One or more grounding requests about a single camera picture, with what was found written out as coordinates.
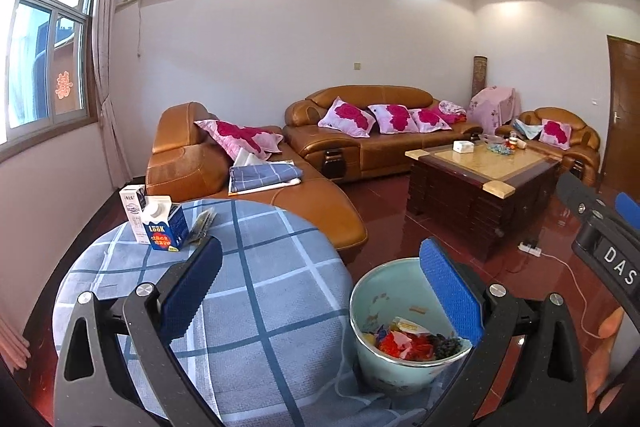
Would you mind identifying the pink floral cloth cover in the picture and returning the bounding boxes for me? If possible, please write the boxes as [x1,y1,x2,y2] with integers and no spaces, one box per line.
[467,86,520,128]

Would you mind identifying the brown leather long sofa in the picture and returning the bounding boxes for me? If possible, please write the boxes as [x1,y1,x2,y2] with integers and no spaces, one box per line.
[282,85,483,184]

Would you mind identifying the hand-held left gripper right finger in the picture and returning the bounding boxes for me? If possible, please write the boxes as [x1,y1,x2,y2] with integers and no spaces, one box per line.
[419,238,588,427]

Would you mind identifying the white cable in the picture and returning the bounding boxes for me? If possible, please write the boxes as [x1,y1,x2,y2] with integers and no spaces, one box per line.
[540,252,608,338]

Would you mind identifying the white milk carton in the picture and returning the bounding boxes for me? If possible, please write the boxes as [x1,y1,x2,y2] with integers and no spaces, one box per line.
[119,184,148,245]

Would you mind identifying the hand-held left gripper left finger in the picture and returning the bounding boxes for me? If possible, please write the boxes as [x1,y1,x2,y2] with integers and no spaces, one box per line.
[55,236,223,427]

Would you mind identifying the person's right hand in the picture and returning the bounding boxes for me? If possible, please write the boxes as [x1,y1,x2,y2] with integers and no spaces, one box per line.
[585,304,626,403]

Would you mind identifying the window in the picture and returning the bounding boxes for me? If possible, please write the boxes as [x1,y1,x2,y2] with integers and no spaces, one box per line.
[0,0,101,162]

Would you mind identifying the light blue cloth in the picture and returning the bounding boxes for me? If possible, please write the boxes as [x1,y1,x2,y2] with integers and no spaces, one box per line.
[511,119,543,141]

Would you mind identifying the black white striped cloth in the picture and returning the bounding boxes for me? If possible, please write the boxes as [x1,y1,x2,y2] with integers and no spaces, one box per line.
[431,334,463,360]

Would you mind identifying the brown leather armchair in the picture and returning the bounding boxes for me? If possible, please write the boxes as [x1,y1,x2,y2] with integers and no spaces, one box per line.
[495,107,601,188]

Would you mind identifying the teal waste bin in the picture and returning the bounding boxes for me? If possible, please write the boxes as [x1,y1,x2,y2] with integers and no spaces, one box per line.
[349,257,473,395]

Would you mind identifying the white folded cloth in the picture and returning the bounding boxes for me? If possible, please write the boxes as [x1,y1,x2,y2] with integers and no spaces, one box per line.
[234,148,263,168]

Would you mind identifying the small white printed bag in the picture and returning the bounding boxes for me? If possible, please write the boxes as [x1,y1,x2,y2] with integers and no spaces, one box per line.
[391,316,432,336]

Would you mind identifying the clear striped packet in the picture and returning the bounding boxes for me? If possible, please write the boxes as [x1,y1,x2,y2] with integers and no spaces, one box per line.
[187,207,219,249]

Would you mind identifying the blue plaid tablecloth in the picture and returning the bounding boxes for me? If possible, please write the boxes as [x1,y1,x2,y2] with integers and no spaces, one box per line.
[52,198,436,427]

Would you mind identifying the brown leather chaise sofa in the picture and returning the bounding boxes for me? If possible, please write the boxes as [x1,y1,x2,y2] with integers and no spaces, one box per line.
[145,102,368,265]

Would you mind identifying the brown wooden door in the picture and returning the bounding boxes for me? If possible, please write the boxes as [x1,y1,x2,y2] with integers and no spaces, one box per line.
[606,34,640,192]

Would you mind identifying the rolled mat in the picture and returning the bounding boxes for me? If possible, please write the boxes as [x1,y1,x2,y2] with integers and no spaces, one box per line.
[470,53,487,100]

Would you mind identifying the pink rose pillow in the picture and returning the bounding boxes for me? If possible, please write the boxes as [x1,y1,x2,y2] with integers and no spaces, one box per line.
[539,119,572,151]
[407,108,453,132]
[367,103,420,134]
[194,119,285,160]
[318,97,376,138]

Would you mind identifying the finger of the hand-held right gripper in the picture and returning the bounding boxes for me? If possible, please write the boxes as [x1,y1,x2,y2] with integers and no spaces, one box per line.
[615,192,640,228]
[556,172,608,219]

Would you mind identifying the pink floral folded blanket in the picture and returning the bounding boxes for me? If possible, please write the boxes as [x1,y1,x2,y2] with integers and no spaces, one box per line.
[438,100,468,124]

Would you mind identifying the folded blue plaid sheet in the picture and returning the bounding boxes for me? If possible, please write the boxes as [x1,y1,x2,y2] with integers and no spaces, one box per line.
[228,161,303,196]

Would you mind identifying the blue milk carton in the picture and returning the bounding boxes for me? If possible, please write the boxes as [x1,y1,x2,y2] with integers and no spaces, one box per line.
[140,196,190,254]

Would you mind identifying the dark wooden coffee table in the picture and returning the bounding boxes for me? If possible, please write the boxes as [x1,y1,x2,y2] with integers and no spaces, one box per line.
[404,142,563,263]

